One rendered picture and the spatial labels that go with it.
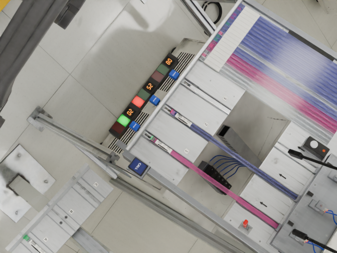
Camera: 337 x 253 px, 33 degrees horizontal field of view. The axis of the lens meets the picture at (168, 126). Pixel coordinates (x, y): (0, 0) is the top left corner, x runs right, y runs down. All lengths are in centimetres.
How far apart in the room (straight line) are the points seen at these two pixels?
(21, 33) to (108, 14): 177
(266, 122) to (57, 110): 89
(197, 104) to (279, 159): 32
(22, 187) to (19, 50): 162
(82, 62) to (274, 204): 111
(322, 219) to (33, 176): 128
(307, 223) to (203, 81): 57
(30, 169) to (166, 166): 84
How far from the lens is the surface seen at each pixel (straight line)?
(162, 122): 185
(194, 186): 217
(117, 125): 186
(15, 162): 246
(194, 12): 239
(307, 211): 178
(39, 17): 76
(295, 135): 188
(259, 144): 234
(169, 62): 192
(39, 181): 253
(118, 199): 276
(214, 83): 189
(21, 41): 78
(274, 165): 184
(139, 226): 288
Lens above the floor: 222
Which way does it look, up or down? 53 degrees down
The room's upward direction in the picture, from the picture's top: 111 degrees clockwise
